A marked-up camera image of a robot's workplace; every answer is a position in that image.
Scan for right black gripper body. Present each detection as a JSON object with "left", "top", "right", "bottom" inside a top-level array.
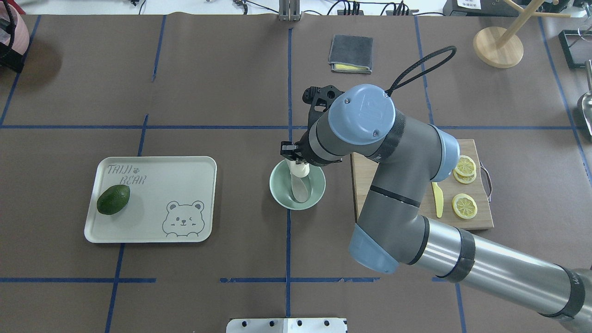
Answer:
[{"left": 280, "top": 85, "right": 343, "bottom": 166}]

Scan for white steamed bun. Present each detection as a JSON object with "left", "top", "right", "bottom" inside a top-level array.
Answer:
[{"left": 288, "top": 161, "right": 309, "bottom": 179}]

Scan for white ceramic spoon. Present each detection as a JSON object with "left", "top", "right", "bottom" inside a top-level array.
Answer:
[{"left": 290, "top": 174, "right": 309, "bottom": 203}]

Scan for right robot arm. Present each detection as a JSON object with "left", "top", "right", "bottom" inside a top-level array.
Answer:
[{"left": 281, "top": 84, "right": 591, "bottom": 333}]

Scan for green bowl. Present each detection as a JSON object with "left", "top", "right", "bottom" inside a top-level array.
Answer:
[{"left": 269, "top": 160, "right": 326, "bottom": 210}]

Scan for pink bowl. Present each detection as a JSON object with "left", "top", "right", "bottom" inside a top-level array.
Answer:
[{"left": 0, "top": 0, "right": 30, "bottom": 74}]

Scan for grey folded cloth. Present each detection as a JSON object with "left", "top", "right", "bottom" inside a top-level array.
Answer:
[{"left": 328, "top": 34, "right": 374, "bottom": 74}]

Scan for yellow plastic knife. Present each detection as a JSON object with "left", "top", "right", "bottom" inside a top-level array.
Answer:
[{"left": 432, "top": 182, "right": 444, "bottom": 218}]

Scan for lemon slice under top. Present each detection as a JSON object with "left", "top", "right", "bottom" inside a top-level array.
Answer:
[{"left": 452, "top": 170, "right": 476, "bottom": 184}]

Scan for lemon slice lower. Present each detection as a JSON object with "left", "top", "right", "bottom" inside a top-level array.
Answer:
[{"left": 451, "top": 193, "right": 478, "bottom": 219}]

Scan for white bear tray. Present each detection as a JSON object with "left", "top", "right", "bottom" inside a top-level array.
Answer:
[{"left": 84, "top": 156, "right": 217, "bottom": 244}]

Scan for wooden cutting board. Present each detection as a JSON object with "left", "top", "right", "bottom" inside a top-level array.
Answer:
[{"left": 351, "top": 153, "right": 494, "bottom": 230}]

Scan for wooden mug tree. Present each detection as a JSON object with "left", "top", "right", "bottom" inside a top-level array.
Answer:
[{"left": 472, "top": 0, "right": 571, "bottom": 69}]

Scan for green avocado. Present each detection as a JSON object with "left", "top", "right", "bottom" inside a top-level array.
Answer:
[{"left": 96, "top": 184, "right": 130, "bottom": 215}]

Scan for black glass rack tray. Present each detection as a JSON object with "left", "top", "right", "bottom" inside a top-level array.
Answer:
[{"left": 558, "top": 28, "right": 592, "bottom": 69}]

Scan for steel scoop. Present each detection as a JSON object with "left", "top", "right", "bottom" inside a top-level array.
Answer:
[{"left": 578, "top": 60, "right": 592, "bottom": 139}]

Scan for metal camera post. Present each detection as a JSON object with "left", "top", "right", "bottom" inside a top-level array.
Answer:
[{"left": 278, "top": 0, "right": 302, "bottom": 22}]

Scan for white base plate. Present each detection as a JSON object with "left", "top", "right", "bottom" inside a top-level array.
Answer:
[{"left": 226, "top": 317, "right": 348, "bottom": 333}]

